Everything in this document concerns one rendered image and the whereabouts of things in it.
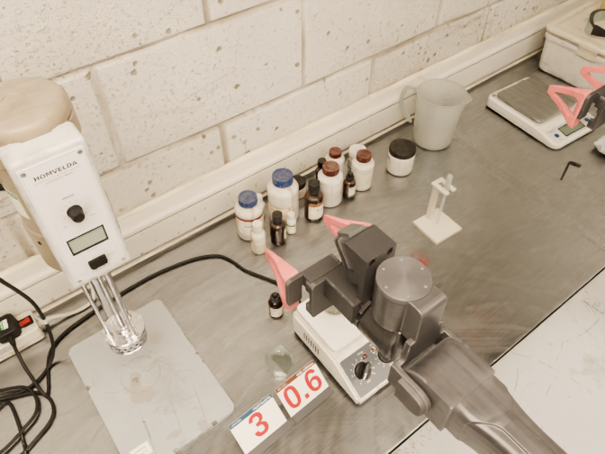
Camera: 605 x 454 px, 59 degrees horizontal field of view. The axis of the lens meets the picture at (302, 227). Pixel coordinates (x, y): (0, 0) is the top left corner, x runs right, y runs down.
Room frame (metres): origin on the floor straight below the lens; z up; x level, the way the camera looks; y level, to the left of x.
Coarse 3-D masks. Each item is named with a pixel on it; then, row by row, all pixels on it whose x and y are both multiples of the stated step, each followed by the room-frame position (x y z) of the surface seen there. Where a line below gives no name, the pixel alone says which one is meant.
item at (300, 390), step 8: (312, 368) 0.45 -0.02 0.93; (304, 376) 0.44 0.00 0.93; (312, 376) 0.44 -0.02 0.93; (320, 376) 0.45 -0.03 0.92; (296, 384) 0.43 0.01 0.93; (304, 384) 0.43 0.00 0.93; (312, 384) 0.43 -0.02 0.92; (320, 384) 0.43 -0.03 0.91; (280, 392) 0.41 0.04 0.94; (288, 392) 0.41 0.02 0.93; (296, 392) 0.41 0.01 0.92; (304, 392) 0.42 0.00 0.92; (312, 392) 0.42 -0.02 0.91; (288, 400) 0.40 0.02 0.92; (296, 400) 0.40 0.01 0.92; (304, 400) 0.40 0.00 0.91; (288, 408) 0.39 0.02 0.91; (296, 408) 0.39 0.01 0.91
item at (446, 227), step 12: (444, 180) 0.86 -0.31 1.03; (432, 192) 0.85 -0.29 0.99; (444, 192) 0.82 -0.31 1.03; (432, 204) 0.85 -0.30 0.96; (432, 216) 0.85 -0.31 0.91; (444, 216) 0.86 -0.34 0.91; (420, 228) 0.82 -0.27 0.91; (432, 228) 0.82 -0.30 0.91; (444, 228) 0.82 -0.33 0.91; (456, 228) 0.82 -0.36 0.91; (432, 240) 0.79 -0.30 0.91; (444, 240) 0.79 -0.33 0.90
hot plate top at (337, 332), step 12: (300, 312) 0.54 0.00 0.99; (312, 324) 0.51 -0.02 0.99; (324, 324) 0.51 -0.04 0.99; (336, 324) 0.51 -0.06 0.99; (348, 324) 0.51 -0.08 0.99; (324, 336) 0.49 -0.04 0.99; (336, 336) 0.49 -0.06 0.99; (348, 336) 0.49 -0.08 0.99; (360, 336) 0.49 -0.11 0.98; (336, 348) 0.47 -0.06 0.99
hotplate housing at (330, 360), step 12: (300, 324) 0.53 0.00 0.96; (300, 336) 0.53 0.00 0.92; (312, 336) 0.50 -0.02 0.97; (312, 348) 0.50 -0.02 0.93; (324, 348) 0.48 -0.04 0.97; (348, 348) 0.48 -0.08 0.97; (324, 360) 0.47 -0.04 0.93; (336, 360) 0.45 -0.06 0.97; (336, 372) 0.44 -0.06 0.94; (348, 384) 0.42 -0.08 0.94; (384, 384) 0.43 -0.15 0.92
